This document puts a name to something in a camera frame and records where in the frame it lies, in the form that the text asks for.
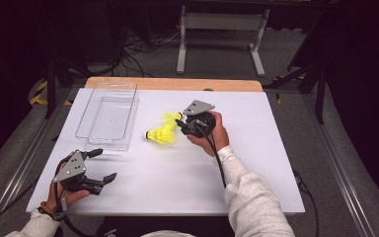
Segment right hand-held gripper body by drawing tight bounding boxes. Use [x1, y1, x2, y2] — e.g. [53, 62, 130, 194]
[181, 99, 217, 138]

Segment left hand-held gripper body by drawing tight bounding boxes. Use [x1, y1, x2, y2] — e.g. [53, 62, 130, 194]
[52, 149, 106, 196]

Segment yellow plastic shuttlecock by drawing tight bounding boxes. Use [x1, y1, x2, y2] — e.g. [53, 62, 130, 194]
[144, 123, 178, 146]
[162, 112, 184, 132]

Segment clear plastic box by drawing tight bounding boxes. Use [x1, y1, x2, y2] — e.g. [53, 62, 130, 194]
[74, 82, 140, 152]

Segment person's left hand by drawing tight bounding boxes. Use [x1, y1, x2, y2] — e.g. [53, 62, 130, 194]
[46, 179, 92, 212]

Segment person's right hand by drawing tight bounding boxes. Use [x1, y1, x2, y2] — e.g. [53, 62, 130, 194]
[187, 111, 230, 157]

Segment white table cover sheet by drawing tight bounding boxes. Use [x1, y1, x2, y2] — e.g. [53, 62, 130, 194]
[26, 88, 306, 216]

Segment black tripod stand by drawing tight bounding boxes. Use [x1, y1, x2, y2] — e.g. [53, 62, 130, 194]
[29, 55, 90, 120]
[265, 9, 330, 125]

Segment white metal stand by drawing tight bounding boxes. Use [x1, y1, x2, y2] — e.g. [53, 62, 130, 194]
[176, 4, 271, 78]

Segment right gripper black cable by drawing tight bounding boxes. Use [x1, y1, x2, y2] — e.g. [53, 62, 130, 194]
[193, 121, 228, 190]

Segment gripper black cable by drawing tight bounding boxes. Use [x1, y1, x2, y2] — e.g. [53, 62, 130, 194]
[53, 161, 92, 237]
[193, 121, 228, 190]

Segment orange bead bracelet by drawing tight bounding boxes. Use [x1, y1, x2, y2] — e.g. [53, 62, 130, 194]
[38, 200, 55, 215]

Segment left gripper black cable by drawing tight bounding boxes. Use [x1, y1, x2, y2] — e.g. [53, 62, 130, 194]
[53, 161, 92, 237]

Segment aluminium side rail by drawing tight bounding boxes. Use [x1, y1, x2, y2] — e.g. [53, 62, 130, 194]
[300, 93, 378, 237]
[0, 87, 80, 233]

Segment bundle of floor cables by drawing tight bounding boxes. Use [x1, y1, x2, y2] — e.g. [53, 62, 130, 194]
[88, 28, 238, 78]

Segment black floor cable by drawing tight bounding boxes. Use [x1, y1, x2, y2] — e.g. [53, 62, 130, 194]
[291, 168, 321, 237]

